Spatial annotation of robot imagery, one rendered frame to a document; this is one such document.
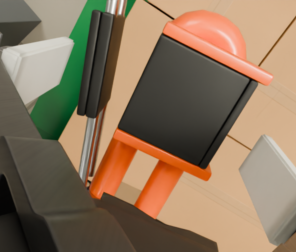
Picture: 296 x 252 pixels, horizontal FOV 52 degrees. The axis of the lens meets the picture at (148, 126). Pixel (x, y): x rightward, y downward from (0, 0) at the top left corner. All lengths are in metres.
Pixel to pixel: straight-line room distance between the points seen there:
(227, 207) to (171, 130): 0.93
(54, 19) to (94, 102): 1.36
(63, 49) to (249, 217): 1.04
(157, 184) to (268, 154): 0.09
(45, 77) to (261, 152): 0.13
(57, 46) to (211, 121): 0.10
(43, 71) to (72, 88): 1.41
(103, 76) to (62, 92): 1.40
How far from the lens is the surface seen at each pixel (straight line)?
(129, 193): 0.27
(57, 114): 1.63
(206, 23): 0.20
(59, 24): 1.54
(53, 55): 0.16
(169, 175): 0.23
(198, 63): 0.19
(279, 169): 0.17
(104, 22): 0.19
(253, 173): 0.19
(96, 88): 0.20
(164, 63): 0.19
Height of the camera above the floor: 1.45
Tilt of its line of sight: 70 degrees down
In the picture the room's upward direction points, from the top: 168 degrees counter-clockwise
